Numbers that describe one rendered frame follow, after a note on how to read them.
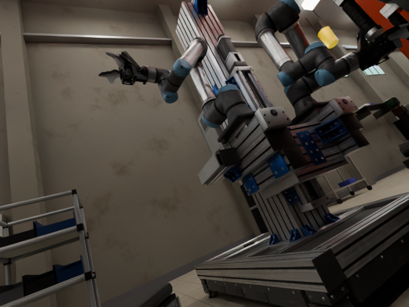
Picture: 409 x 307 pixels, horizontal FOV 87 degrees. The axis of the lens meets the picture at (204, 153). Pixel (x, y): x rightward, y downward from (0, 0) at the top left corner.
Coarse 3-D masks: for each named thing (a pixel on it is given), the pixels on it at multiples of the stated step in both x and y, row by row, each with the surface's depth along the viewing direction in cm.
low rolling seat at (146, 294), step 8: (152, 288) 52; (160, 288) 49; (168, 288) 51; (136, 296) 50; (144, 296) 45; (152, 296) 44; (160, 296) 46; (168, 296) 51; (112, 304) 54; (120, 304) 48; (128, 304) 44; (136, 304) 40; (144, 304) 41; (152, 304) 42; (160, 304) 47; (168, 304) 48; (176, 304) 51
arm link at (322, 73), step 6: (330, 60) 88; (336, 60) 89; (342, 60) 87; (324, 66) 89; (330, 66) 88; (336, 66) 87; (342, 66) 86; (348, 66) 86; (318, 72) 90; (324, 72) 88; (330, 72) 88; (336, 72) 87; (342, 72) 87; (348, 72) 88; (318, 78) 91; (324, 78) 88; (330, 78) 88; (336, 78) 89; (324, 84) 90
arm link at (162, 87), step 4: (160, 80) 109; (164, 80) 108; (160, 84) 108; (164, 84) 105; (168, 84) 103; (160, 88) 109; (164, 88) 106; (168, 88) 104; (172, 88) 104; (176, 88) 105; (164, 92) 106; (168, 92) 105; (172, 92) 105; (176, 92) 108; (164, 96) 106; (168, 96) 106; (172, 96) 106; (176, 96) 107; (164, 100) 107; (168, 100) 107; (172, 100) 109; (176, 100) 110
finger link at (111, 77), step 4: (104, 72) 101; (108, 72) 101; (112, 72) 102; (116, 72) 102; (100, 76) 101; (104, 76) 102; (108, 76) 102; (112, 76) 102; (116, 76) 102; (108, 80) 102; (112, 80) 102
